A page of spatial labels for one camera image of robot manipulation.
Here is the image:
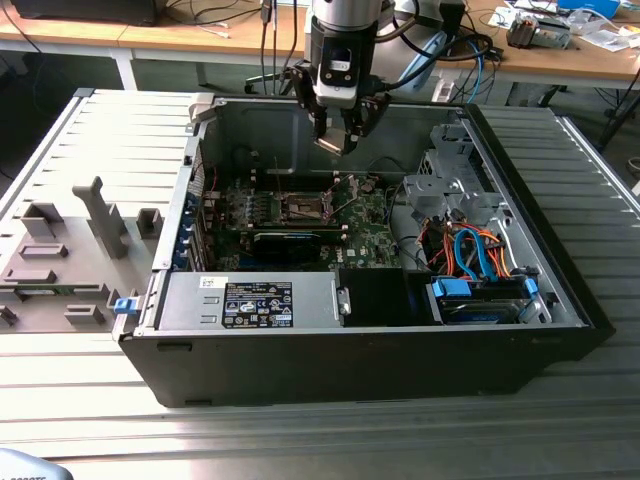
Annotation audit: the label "CPU cooler heatsink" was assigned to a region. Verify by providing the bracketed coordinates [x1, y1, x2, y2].
[505, 13, 574, 51]

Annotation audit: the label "green motherboard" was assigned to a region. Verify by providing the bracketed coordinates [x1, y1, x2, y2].
[197, 169, 404, 274]

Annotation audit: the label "blue wire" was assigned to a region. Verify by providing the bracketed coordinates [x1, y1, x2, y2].
[452, 225, 494, 284]

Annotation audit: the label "grey power supply unit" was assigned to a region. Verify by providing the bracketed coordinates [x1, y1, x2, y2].
[154, 272, 346, 331]

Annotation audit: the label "black graphics card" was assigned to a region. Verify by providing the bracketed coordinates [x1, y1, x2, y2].
[249, 229, 324, 264]

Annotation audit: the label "silver CPU chip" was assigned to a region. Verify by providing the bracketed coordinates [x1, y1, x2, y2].
[313, 127, 347, 155]

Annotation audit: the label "white paper documents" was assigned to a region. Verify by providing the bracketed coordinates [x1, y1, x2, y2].
[574, 17, 640, 54]

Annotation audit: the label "black PC case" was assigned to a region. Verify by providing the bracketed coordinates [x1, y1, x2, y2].
[112, 94, 616, 409]

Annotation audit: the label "hard disk in blue carrier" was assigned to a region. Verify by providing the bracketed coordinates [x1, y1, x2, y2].
[424, 277, 541, 326]

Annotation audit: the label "black office chair base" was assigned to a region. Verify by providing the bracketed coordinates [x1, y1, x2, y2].
[243, 69, 296, 97]

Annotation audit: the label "CPU socket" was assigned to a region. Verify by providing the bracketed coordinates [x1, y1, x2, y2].
[279, 191, 334, 225]

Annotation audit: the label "white plastic item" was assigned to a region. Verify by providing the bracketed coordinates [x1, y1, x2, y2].
[430, 78, 457, 104]

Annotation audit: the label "grey rounded device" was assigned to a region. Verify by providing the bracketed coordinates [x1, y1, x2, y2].
[0, 448, 69, 480]

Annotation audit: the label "metal socket cover frame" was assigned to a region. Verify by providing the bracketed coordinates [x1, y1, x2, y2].
[322, 174, 362, 222]

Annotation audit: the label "grey parts rack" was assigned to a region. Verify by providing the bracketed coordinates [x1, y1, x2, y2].
[0, 175, 166, 334]

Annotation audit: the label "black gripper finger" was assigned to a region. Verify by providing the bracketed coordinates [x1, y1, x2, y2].
[291, 60, 334, 146]
[341, 92, 392, 154]

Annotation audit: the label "red orange wire bundle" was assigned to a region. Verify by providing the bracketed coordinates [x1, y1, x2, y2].
[419, 222, 454, 269]

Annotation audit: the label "wooden desk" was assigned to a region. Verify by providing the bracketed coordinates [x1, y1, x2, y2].
[434, 0, 640, 91]
[0, 0, 312, 92]

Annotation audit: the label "grey case handle latch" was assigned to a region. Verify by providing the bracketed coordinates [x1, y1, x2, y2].
[187, 92, 217, 135]

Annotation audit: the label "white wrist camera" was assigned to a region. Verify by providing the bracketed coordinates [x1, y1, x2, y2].
[313, 43, 362, 107]

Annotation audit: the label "black power supply label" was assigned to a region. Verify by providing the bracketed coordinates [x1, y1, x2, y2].
[222, 280, 296, 330]

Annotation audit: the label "silver metal drive cage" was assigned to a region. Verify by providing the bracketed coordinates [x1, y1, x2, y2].
[399, 122, 556, 321]

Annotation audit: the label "black plastic shroud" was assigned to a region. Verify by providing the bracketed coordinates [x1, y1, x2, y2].
[337, 268, 434, 327]

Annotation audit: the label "blue box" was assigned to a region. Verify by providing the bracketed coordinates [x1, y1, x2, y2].
[557, 0, 622, 17]

